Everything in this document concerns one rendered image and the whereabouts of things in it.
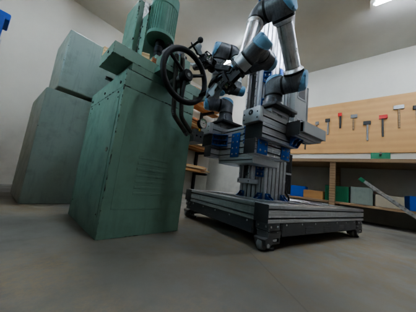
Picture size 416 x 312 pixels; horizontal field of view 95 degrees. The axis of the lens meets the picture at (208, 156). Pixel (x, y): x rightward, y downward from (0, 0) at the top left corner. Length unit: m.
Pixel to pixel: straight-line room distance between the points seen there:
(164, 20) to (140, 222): 1.19
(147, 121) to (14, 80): 2.56
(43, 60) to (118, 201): 2.84
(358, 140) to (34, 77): 4.80
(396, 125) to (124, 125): 3.75
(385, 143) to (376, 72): 1.22
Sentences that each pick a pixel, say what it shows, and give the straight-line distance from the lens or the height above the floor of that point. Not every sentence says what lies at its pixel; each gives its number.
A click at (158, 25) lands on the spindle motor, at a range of 1.44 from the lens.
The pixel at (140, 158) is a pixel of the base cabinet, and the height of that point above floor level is 0.38.
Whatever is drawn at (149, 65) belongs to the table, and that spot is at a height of 0.87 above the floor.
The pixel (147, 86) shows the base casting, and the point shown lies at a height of 0.75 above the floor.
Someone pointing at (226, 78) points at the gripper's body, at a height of 0.76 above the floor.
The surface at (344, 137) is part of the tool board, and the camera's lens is 3.98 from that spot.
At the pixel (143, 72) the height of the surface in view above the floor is 0.82.
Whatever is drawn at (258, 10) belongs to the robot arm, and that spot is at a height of 1.23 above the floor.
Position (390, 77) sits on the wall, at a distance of 4.32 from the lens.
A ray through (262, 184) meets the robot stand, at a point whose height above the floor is 0.34.
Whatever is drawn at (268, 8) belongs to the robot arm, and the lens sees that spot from 1.29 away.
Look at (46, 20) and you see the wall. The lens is 3.82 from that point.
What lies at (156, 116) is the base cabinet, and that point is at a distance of 1.09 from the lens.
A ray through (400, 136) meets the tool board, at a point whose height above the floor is 1.29.
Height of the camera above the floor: 0.30
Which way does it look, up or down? 8 degrees up
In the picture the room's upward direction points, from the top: 7 degrees clockwise
